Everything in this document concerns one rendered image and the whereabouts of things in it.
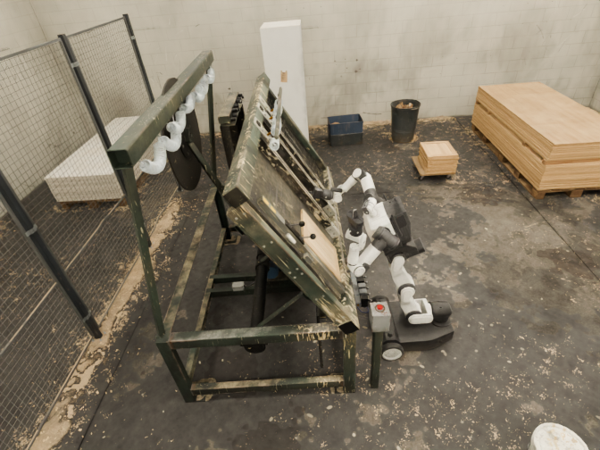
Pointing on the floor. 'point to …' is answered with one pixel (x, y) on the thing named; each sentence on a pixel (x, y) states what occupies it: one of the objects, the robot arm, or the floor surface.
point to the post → (376, 359)
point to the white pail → (555, 438)
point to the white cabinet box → (287, 67)
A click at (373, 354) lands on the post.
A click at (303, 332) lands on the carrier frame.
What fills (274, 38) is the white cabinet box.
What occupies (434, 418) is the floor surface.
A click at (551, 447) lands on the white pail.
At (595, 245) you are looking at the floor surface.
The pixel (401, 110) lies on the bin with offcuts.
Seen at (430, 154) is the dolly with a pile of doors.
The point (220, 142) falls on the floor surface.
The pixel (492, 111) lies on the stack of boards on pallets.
